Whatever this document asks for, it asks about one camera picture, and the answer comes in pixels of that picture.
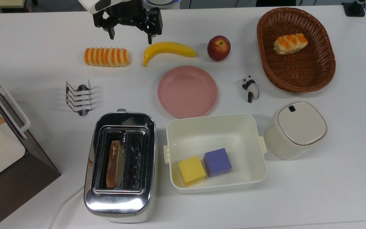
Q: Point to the long orange striped bread roll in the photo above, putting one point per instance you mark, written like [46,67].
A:
[106,57]

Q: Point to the blue white robot base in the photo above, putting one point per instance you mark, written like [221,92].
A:
[162,3]

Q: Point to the brown wicker basket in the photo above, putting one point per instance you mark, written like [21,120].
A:
[300,71]

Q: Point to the small orange glazed bread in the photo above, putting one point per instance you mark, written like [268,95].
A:
[290,44]

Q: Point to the purple cube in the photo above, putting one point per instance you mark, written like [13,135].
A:
[217,162]

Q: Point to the yellow banana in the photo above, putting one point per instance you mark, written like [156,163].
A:
[167,48]

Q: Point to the brown toast slice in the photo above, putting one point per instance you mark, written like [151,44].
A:
[113,165]

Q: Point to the pink plate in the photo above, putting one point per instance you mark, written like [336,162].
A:
[187,91]

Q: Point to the metal toast rack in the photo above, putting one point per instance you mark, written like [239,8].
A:
[78,97]

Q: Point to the chrome toaster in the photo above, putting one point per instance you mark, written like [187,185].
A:
[119,203]

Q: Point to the white plastic container box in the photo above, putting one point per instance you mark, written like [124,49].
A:
[202,136]

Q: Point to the white lidded canister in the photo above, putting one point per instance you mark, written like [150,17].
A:
[297,127]

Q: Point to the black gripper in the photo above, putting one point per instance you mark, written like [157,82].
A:
[127,14]

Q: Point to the panda figurine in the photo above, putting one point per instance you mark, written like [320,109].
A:
[251,88]

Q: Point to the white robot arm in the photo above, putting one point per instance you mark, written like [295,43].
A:
[87,4]

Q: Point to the yellow cube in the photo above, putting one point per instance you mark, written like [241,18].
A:
[191,170]

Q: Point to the red apple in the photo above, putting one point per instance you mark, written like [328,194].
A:
[218,48]

